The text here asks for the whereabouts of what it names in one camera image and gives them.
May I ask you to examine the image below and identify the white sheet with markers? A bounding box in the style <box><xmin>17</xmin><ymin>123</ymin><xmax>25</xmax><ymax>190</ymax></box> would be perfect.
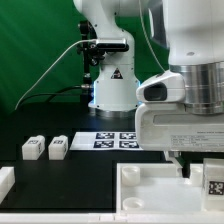
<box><xmin>70</xmin><ymin>132</ymin><xmax>141</xmax><ymax>151</ymax></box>

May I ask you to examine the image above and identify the white square tabletop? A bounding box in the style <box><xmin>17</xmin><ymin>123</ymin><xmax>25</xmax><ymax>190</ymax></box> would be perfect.
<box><xmin>116</xmin><ymin>162</ymin><xmax>224</xmax><ymax>214</ymax></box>

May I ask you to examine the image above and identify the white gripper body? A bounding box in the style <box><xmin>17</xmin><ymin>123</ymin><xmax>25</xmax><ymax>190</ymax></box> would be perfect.
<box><xmin>135</xmin><ymin>103</ymin><xmax>224</xmax><ymax>152</ymax></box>

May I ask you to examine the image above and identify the white left obstacle block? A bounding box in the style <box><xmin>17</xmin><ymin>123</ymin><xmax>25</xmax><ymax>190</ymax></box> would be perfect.
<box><xmin>0</xmin><ymin>167</ymin><xmax>15</xmax><ymax>204</ymax></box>

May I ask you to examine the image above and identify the white cable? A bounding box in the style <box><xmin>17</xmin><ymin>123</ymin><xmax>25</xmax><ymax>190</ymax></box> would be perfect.
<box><xmin>14</xmin><ymin>39</ymin><xmax>98</xmax><ymax>111</ymax></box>

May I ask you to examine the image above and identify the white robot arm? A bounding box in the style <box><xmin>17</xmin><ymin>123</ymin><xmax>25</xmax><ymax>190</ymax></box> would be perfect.
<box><xmin>73</xmin><ymin>0</ymin><xmax>224</xmax><ymax>171</ymax></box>

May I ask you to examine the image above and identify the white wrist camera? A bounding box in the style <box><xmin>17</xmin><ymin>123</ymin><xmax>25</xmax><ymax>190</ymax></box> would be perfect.
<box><xmin>136</xmin><ymin>70</ymin><xmax>186</xmax><ymax>103</ymax></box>

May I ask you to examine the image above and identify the black cable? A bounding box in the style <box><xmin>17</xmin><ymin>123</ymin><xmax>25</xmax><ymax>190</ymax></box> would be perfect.
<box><xmin>15</xmin><ymin>85</ymin><xmax>94</xmax><ymax>111</ymax></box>

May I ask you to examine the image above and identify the white front rail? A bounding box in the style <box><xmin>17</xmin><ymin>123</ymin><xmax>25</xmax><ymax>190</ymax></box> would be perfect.
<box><xmin>0</xmin><ymin>213</ymin><xmax>224</xmax><ymax>224</ymax></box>

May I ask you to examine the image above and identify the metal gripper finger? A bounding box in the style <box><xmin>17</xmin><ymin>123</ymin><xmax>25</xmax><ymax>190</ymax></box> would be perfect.
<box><xmin>165</xmin><ymin>151</ymin><xmax>184</xmax><ymax>176</ymax></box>

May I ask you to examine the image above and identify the black camera stand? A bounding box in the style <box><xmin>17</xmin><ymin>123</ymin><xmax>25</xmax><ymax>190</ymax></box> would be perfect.
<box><xmin>77</xmin><ymin>20</ymin><xmax>104</xmax><ymax>102</ymax></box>

